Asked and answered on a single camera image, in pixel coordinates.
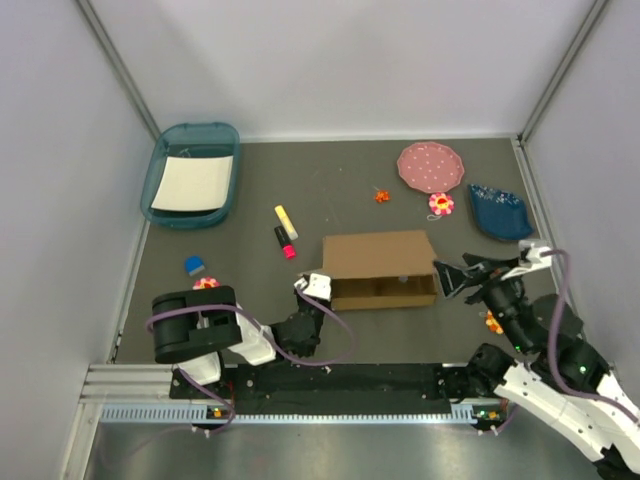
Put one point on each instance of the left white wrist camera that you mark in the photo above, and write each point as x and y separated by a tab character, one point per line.
315	285

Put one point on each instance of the small orange flower toy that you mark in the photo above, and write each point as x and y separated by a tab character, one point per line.
492	324

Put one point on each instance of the pink flower toy left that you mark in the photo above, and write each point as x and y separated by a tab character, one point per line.
206	283

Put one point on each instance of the dark blue leaf dish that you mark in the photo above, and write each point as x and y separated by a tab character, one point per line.
499	214

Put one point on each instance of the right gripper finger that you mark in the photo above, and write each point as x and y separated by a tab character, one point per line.
448	271
454	281

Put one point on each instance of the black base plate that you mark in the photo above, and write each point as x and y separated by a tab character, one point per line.
431	380

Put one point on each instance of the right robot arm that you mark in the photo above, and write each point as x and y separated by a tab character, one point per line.
569	386

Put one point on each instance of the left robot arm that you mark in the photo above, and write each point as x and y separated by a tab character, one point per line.
191	328

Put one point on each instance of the brown cardboard box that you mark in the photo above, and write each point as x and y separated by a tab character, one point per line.
380	270

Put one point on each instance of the small blue scraper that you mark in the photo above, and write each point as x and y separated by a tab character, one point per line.
194	265

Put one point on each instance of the aluminium frame rail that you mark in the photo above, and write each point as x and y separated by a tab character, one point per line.
145	394

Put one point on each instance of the pink flower toy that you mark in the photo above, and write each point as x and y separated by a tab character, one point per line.
206	283
441	205

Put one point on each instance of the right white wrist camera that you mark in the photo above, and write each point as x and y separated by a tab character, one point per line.
534	255

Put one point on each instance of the yellow highlighter marker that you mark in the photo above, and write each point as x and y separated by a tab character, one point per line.
286	222

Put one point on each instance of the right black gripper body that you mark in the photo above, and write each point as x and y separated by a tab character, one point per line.
501	296

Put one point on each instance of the pink polka dot plate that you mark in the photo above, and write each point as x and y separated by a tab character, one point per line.
430	167

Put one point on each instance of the pink flower toy right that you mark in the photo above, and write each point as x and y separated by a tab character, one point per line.
441	205

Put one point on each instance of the teal plastic bin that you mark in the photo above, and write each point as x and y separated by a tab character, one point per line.
190	140

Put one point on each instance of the pink black highlighter marker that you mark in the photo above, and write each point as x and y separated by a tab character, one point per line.
285	242

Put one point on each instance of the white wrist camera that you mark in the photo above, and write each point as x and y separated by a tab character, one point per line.
534	255
315	285

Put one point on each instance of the orange glitter maple leaf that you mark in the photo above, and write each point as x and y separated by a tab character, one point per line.
382	196

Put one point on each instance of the white paper sheet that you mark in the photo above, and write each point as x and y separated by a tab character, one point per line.
194	184

